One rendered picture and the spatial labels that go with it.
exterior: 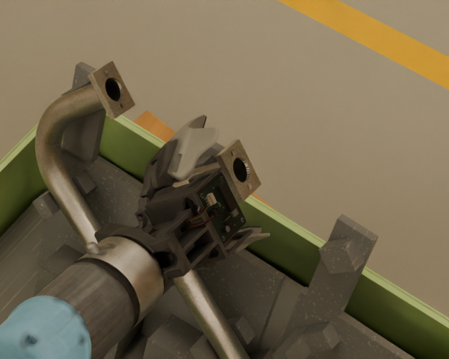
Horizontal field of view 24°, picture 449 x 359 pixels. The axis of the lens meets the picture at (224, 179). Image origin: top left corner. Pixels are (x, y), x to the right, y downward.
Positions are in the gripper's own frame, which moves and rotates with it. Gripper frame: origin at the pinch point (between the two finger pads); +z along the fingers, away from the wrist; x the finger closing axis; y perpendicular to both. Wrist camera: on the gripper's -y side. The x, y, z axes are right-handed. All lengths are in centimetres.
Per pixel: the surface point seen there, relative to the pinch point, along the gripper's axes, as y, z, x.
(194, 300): -11.3, -1.0, -12.8
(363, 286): -1.7, 16.3, -23.3
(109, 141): -32.2, 20.0, 3.4
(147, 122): -37, 34, 1
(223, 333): -10.3, -0.5, -17.8
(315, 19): -73, 150, -11
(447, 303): -43, 101, -72
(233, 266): -8.1, 3.8, -11.8
